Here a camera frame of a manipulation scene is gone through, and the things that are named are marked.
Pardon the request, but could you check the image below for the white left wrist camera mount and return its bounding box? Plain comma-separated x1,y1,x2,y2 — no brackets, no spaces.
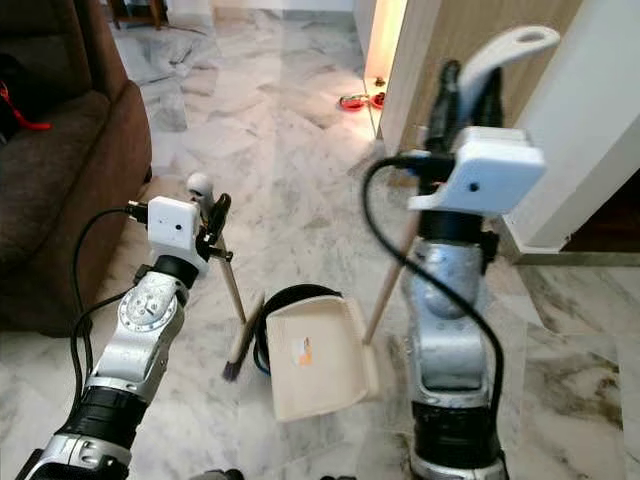
147,197,209,277

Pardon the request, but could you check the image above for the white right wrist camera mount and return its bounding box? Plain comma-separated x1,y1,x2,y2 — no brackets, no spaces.
408,127,548,216

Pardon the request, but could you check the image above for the red strap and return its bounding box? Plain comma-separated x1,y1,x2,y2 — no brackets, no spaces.
0,84,52,132

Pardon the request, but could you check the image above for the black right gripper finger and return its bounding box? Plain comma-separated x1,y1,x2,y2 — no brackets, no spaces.
426,60,462,133
475,68,507,129

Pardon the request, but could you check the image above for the beige long handled dustpan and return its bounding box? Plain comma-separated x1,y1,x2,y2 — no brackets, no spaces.
265,25,561,423

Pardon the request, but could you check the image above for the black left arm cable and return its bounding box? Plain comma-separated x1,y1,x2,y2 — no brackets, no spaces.
70,205,152,401

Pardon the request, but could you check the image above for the brown fabric sofa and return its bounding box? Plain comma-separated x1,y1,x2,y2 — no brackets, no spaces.
0,0,153,337

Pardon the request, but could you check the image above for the black round bin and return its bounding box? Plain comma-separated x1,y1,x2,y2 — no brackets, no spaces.
253,284,346,377

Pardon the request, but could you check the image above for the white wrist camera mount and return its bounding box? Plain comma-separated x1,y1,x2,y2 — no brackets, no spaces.
408,127,548,216
147,197,209,277

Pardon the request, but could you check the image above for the light wooden cabinet panel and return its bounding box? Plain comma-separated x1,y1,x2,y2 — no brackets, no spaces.
380,0,583,153

